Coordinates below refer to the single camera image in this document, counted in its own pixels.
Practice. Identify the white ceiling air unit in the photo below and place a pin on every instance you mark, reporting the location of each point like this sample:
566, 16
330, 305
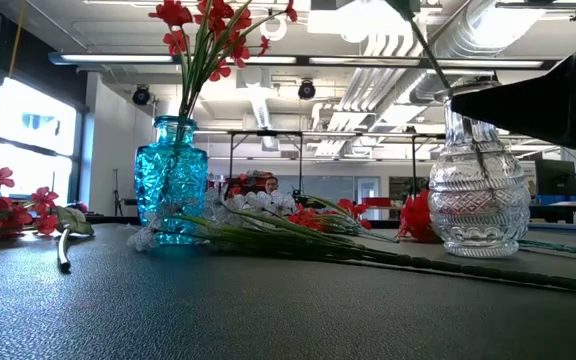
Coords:
348, 20

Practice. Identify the black ceiling spotlight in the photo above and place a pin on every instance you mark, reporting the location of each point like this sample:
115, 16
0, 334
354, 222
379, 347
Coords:
141, 95
306, 90

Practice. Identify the blue cut glass vase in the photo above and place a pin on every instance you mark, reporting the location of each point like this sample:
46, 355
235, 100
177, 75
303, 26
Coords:
168, 175

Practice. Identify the black computer monitor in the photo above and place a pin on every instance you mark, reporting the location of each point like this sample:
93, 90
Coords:
555, 177

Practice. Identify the black metal gantry frame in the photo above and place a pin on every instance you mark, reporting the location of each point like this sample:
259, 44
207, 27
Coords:
265, 133

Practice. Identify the black table frame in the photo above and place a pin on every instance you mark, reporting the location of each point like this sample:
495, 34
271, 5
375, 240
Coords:
113, 219

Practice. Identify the silver ventilation duct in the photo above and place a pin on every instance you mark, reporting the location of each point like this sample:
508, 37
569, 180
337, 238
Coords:
473, 30

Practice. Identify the red plastic tray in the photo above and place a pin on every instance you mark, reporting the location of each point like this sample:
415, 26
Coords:
390, 201

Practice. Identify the person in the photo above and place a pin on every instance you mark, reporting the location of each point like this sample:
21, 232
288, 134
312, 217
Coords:
271, 185

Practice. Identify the blue storage bin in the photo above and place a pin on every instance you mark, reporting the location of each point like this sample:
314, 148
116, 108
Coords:
550, 199

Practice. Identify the white blossom bunch long stem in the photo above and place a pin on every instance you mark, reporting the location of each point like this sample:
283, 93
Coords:
278, 235

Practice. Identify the red storage crate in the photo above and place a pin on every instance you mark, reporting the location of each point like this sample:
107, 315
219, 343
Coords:
245, 187

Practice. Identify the long ceiling light strip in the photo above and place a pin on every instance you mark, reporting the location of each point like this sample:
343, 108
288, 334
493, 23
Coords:
118, 58

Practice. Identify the small red object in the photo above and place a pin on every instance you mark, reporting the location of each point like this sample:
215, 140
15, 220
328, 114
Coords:
82, 206

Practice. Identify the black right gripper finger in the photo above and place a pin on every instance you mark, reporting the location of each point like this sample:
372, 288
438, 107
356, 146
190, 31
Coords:
543, 100

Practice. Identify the clear cut glass vase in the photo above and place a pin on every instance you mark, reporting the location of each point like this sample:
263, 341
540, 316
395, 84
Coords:
478, 210

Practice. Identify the thin black tripod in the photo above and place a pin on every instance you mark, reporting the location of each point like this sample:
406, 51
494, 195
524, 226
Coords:
116, 192

